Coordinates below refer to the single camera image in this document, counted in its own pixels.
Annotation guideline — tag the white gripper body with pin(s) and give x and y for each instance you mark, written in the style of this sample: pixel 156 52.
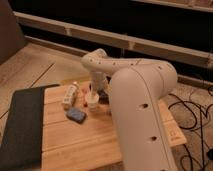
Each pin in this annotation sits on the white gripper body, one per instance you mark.
pixel 98 82

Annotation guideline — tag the white ceramic cup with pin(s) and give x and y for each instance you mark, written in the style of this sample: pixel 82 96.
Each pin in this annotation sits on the white ceramic cup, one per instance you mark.
pixel 92 100

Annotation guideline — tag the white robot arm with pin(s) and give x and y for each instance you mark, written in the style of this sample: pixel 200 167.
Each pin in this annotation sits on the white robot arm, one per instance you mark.
pixel 134 88

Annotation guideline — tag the dark blue bowl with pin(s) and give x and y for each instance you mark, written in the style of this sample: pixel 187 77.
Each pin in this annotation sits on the dark blue bowl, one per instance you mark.
pixel 103 96

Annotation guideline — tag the white power strip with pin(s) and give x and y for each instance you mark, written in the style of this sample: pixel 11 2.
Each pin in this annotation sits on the white power strip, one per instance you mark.
pixel 70 96

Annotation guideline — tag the blue sponge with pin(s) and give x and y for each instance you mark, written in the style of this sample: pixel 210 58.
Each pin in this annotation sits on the blue sponge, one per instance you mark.
pixel 76 115

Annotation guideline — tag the dark grey mat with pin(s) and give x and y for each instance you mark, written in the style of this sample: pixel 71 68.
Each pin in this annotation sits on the dark grey mat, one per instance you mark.
pixel 22 139

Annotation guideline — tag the white shelf frame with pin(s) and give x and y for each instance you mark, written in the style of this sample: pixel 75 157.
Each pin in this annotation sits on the white shelf frame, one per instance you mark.
pixel 150 27

